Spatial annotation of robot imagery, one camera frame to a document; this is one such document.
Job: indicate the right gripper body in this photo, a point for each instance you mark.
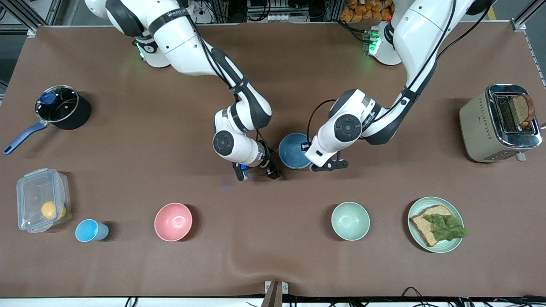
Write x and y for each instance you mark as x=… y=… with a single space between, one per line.
x=268 y=164

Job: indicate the blue bowl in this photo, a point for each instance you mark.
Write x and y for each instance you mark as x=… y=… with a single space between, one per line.
x=292 y=151

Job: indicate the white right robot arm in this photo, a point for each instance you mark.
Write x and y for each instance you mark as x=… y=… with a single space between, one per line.
x=187 y=47

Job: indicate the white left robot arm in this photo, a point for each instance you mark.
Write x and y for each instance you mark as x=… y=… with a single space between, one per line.
x=418 y=34

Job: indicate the mint green bowl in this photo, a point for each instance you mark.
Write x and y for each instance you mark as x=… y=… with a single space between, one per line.
x=350 y=221

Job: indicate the pink bowl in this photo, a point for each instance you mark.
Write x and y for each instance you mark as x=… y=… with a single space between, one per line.
x=172 y=221

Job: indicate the brown bread slice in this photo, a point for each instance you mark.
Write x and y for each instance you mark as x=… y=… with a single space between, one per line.
x=422 y=228

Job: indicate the slim white power strip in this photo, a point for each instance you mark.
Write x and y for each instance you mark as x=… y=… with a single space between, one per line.
x=286 y=17

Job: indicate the bag of orange snacks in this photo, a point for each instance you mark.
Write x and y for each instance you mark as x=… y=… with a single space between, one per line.
x=358 y=10

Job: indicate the green lettuce leaf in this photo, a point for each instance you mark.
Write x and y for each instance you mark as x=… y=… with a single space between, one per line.
x=445 y=228

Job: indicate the white power strip with plugs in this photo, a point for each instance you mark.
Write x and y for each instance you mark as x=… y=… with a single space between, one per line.
x=204 y=18

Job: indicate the light green plate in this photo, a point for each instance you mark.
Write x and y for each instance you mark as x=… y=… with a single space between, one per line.
x=443 y=247

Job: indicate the beige steel toaster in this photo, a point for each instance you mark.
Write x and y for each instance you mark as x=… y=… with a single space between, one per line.
x=477 y=128

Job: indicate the blue cup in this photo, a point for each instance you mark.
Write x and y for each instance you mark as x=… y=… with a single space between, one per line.
x=87 y=231

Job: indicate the dark toast slice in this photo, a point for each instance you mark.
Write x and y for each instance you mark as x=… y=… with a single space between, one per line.
x=521 y=108

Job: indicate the glass lid with blue knob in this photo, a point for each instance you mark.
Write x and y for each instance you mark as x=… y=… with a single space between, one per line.
x=57 y=104

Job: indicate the yellow fruit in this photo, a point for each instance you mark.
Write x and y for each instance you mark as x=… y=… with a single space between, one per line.
x=48 y=210

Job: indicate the clear plastic container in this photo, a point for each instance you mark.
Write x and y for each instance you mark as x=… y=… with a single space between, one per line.
x=30 y=204

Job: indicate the metal table edge bracket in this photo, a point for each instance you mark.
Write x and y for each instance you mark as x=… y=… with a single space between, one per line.
x=275 y=290

